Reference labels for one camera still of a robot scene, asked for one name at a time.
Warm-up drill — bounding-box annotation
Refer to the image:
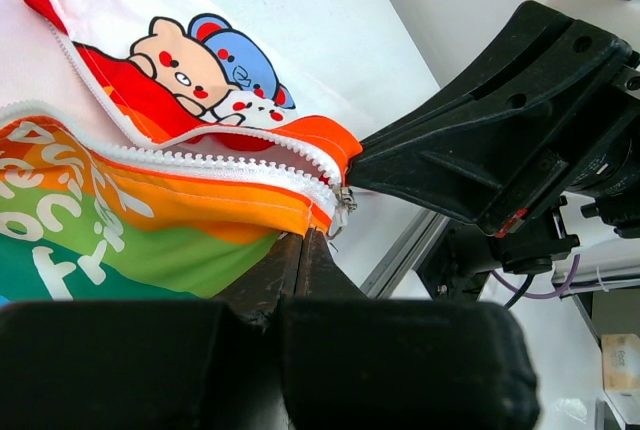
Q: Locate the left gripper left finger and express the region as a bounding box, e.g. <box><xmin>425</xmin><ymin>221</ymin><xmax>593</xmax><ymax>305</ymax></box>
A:
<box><xmin>1</xmin><ymin>235</ymin><xmax>302</xmax><ymax>429</ymax></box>

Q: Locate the rainbow hooded kids jacket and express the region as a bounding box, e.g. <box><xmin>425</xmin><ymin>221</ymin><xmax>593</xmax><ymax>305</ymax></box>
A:
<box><xmin>1</xmin><ymin>0</ymin><xmax>362</xmax><ymax>304</ymax></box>

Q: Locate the cardboard box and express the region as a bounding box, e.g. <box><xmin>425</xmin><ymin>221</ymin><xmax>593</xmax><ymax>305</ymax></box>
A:
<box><xmin>601</xmin><ymin>334</ymin><xmax>639</xmax><ymax>392</ymax></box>

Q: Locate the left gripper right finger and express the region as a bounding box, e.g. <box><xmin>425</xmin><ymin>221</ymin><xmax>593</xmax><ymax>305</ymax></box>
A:
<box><xmin>277</xmin><ymin>231</ymin><xmax>540</xmax><ymax>429</ymax></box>

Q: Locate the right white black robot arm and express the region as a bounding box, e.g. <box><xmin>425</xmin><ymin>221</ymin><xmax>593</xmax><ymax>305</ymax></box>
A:
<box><xmin>348</xmin><ymin>0</ymin><xmax>639</xmax><ymax>299</ymax></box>

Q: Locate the aluminium table frame rail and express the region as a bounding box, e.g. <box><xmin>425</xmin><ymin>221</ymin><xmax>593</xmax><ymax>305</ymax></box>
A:
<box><xmin>360</xmin><ymin>210</ymin><xmax>449</xmax><ymax>298</ymax></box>

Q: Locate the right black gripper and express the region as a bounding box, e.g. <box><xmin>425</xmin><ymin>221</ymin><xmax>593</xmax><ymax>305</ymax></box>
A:
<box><xmin>347</xmin><ymin>1</ymin><xmax>639</xmax><ymax>273</ymax></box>

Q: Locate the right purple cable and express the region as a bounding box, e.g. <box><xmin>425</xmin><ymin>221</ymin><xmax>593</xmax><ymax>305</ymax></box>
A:
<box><xmin>489</xmin><ymin>252</ymin><xmax>584</xmax><ymax>311</ymax></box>

